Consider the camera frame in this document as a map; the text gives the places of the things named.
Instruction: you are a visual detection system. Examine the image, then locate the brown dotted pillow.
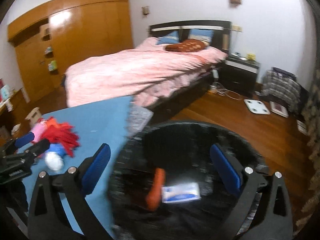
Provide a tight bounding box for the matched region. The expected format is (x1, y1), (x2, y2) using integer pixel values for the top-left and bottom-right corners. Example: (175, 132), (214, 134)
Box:
(165, 39), (209, 53)

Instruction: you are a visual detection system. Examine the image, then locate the right blue pillow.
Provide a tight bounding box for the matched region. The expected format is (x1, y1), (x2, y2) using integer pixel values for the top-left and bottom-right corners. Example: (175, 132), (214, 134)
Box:
(188, 29), (214, 43)

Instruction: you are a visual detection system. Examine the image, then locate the white blue tissue box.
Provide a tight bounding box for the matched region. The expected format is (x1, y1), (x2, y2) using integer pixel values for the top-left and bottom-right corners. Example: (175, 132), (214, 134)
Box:
(162, 183), (201, 204)

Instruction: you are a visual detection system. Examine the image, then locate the blue plastic bag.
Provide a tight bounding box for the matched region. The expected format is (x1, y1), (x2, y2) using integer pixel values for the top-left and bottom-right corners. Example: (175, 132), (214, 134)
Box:
(48, 143), (67, 158)

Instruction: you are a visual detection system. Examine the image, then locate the wooden wardrobe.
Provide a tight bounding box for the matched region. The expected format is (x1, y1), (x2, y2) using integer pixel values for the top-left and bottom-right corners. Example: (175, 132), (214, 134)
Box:
(8, 0), (133, 101)

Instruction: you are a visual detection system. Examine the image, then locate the left blue pillow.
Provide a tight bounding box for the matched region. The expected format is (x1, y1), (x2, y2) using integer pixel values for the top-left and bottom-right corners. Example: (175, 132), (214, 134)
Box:
(156, 30), (180, 45)

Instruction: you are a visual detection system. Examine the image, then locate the yellow plush toy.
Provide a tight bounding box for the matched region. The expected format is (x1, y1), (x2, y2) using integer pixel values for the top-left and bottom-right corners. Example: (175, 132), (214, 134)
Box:
(246, 53), (256, 61)

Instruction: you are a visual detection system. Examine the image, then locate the pink face mask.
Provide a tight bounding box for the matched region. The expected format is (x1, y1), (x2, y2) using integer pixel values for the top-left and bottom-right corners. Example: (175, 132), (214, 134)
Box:
(30, 122), (47, 143)

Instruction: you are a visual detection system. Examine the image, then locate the dark patterned curtain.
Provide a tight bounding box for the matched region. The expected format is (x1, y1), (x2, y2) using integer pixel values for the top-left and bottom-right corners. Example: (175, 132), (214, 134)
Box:
(295, 0), (319, 239)

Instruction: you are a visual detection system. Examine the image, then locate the wooden side desk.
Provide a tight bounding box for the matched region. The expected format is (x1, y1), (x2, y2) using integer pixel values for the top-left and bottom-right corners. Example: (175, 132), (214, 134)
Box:
(1, 89), (30, 138)

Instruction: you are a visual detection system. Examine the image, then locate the red fabric pile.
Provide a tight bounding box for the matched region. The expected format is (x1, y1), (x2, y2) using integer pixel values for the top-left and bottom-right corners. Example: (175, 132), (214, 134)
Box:
(40, 116), (80, 158)

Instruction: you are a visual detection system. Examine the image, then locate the blue pillow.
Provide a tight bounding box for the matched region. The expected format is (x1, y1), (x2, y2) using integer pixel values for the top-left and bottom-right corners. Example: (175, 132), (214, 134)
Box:
(156, 30), (180, 45)
(188, 29), (214, 43)

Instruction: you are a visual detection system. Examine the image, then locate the white tissue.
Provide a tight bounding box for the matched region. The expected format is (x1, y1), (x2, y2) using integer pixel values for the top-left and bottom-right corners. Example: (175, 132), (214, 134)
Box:
(44, 152), (64, 172)

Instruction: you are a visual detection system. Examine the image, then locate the black lined trash bin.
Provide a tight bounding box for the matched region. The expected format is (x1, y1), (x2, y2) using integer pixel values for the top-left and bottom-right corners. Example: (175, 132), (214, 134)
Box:
(107, 121), (268, 239)

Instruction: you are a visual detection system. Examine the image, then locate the left wall lamp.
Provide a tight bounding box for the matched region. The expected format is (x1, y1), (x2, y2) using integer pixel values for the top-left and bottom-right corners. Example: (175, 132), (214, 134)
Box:
(142, 6), (150, 16)

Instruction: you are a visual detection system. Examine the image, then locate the bed with pink duvet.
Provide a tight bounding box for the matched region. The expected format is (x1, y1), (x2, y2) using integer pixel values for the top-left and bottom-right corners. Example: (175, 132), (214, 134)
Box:
(63, 20), (232, 111)

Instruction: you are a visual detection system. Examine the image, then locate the black nightstand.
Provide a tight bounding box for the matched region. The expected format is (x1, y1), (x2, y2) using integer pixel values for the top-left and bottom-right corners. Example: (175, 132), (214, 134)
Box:
(218, 56), (260, 98)

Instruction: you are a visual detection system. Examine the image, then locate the white bathroom scale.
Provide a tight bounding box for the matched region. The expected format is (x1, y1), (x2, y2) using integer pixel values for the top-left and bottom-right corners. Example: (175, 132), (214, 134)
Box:
(244, 99), (270, 115)

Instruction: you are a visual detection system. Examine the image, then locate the red framed scale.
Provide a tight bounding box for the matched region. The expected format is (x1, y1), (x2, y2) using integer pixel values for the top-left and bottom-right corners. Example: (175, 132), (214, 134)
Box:
(270, 101), (289, 118)

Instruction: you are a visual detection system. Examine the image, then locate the narrow orange foam net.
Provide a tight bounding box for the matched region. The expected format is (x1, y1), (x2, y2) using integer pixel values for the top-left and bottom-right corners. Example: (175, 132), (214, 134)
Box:
(145, 168), (165, 211)

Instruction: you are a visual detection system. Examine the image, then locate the white charger cable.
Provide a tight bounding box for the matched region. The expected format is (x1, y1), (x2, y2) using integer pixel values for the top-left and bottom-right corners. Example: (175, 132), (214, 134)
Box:
(208, 69), (245, 101)

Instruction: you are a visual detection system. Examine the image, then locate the grey quilted cloth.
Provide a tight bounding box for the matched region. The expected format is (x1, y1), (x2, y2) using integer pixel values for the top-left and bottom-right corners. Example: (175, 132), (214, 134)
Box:
(126, 104), (153, 137)

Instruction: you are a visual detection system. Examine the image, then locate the plaid cloth pile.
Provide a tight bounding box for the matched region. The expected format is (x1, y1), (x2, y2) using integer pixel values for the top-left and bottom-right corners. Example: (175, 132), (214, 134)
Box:
(261, 68), (300, 113)

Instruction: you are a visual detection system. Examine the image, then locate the blue table cloth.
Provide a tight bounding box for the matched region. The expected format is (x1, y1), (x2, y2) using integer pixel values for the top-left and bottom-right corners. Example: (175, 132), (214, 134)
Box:
(15, 96), (133, 238)

